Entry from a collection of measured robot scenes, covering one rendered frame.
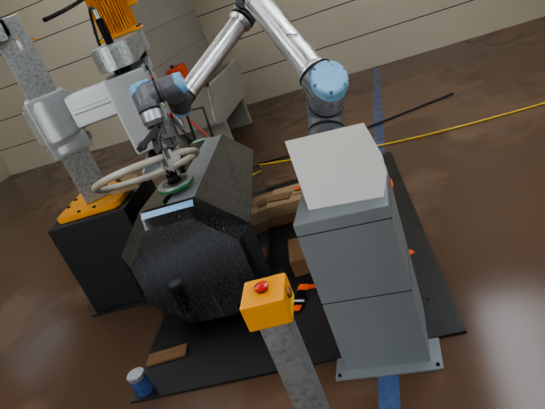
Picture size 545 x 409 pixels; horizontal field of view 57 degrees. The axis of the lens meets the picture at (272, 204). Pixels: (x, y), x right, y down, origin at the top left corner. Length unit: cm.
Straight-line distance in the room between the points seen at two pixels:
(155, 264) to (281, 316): 176
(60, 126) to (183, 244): 122
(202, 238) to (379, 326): 108
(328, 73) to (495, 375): 144
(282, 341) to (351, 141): 90
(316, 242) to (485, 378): 93
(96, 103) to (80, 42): 553
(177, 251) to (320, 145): 122
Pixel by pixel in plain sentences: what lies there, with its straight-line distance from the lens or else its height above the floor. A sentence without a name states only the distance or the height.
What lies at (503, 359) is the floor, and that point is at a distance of 250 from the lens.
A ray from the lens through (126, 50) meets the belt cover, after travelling 273.
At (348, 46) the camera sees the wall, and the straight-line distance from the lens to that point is 781.
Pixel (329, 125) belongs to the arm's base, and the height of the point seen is 116.
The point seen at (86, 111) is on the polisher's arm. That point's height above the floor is 137.
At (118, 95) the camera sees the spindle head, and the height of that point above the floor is 148.
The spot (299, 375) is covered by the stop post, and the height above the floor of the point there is 81.
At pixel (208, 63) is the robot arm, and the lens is 226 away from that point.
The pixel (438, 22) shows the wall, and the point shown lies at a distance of 782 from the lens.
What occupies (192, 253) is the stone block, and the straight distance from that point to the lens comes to 288.
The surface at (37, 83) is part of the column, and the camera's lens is 361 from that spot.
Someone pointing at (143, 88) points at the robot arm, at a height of 155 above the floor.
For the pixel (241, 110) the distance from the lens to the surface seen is 705.
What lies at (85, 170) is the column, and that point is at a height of 100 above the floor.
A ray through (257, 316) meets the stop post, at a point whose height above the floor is 105.
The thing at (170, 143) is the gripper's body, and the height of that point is 132.
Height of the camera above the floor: 180
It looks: 24 degrees down
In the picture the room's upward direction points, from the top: 21 degrees counter-clockwise
